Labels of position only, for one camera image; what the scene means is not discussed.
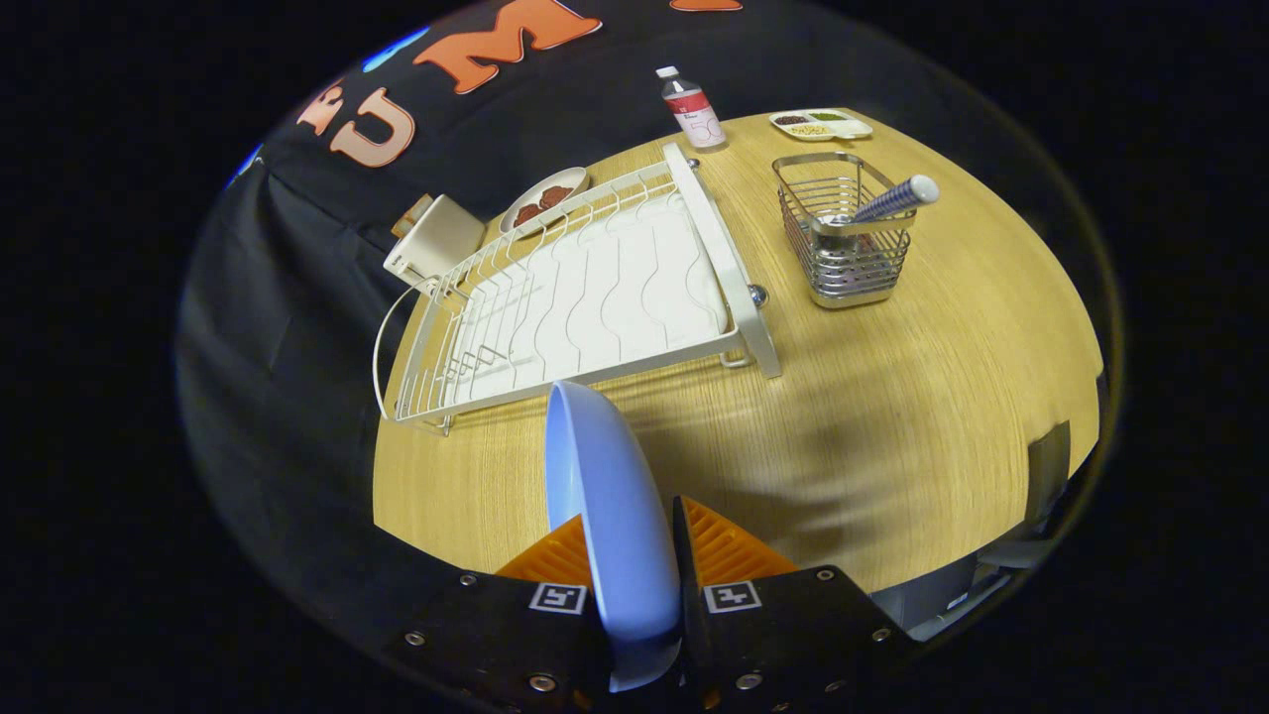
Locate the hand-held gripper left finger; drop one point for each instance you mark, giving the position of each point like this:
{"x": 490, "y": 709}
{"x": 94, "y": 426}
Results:
{"x": 496, "y": 635}

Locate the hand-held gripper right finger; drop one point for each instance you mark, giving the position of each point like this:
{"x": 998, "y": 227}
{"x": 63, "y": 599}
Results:
{"x": 690, "y": 605}

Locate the blue plate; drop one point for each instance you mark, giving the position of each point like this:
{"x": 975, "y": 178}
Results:
{"x": 615, "y": 516}

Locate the small beige plate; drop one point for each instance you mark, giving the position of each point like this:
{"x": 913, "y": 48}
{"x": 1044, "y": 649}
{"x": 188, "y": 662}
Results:
{"x": 575, "y": 181}

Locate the white toaster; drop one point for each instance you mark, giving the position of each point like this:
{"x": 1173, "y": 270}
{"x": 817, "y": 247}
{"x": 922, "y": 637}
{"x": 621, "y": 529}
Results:
{"x": 441, "y": 243}

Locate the brown toast slice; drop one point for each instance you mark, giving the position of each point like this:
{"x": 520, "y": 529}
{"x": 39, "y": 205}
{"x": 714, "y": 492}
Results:
{"x": 404, "y": 223}
{"x": 424, "y": 204}

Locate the red meat piece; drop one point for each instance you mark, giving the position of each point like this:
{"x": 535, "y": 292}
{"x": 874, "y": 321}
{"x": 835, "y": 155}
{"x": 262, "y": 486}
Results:
{"x": 528, "y": 213}
{"x": 557, "y": 196}

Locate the clear bottle with red label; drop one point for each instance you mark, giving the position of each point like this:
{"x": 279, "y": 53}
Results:
{"x": 696, "y": 114}

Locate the white divided condiment tray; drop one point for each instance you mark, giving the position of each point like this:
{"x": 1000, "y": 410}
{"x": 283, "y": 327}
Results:
{"x": 858, "y": 127}

